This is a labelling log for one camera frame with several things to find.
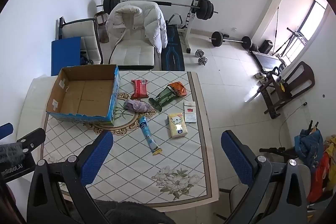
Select blue jacket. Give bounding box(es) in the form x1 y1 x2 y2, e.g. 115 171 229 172
294 122 325 167

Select black scooter handlebar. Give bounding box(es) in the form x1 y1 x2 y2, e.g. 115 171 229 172
259 147 298 159

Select pair of white shoes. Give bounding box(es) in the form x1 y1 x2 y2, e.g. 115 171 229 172
254 71 269 83

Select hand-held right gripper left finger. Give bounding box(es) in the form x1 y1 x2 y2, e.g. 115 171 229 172
26 130 114 224

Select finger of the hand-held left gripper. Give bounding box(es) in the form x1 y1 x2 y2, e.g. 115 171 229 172
0 123 14 140
17 128 46 152

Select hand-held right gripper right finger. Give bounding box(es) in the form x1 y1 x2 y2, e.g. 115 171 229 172
221 130 307 224

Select grey chair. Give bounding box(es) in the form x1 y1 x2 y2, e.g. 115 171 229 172
214 164 313 220

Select patterned tablecloth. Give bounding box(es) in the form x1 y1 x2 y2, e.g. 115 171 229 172
43 71 220 205

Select barbell with black plates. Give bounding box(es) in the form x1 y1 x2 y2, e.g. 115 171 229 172
96 0 218 21

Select dark wooden chair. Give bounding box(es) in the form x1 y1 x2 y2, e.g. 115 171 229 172
259 61 315 120

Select purple cloth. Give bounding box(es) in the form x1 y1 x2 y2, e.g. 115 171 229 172
123 98 152 113

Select dark fleece clothing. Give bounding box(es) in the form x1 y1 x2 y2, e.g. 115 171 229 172
94 200 177 224

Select red and yellow clothes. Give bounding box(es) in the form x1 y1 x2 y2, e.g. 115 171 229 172
307 135 336 204

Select cardboard box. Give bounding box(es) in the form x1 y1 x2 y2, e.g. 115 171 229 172
46 64 121 127

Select blue board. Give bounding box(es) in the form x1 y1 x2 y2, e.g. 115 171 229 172
51 36 82 76

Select green snack packet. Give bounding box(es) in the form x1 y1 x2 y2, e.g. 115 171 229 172
148 86 176 111

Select black weight bench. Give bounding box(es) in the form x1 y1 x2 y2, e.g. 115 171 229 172
161 25 186 72

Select orange snack packet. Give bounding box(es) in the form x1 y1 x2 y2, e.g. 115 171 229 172
167 82 187 97

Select black exercise stand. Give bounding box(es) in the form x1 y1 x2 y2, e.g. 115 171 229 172
273 6 308 57

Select white cigarette box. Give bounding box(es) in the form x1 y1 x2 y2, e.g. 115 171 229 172
183 102 197 124

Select small barbell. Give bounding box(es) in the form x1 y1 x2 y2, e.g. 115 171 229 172
209 31 253 50

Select white puffer jacket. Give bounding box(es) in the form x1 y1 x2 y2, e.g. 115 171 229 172
106 1 168 54

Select person's left forearm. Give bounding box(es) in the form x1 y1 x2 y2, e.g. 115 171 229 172
0 143 24 162

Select black speaker box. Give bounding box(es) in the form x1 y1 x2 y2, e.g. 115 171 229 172
259 40 274 54

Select blue tube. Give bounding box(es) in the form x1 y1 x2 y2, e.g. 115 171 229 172
139 116 163 156

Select brown stool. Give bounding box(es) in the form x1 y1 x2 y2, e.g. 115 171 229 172
95 11 110 44

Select red snack packet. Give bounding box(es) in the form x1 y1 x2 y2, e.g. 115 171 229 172
131 79 149 99

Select white padded chair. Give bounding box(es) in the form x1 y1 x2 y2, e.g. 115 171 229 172
108 1 168 70
58 18 103 66

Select yellow tissue pack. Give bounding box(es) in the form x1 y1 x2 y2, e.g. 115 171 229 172
168 112 188 139

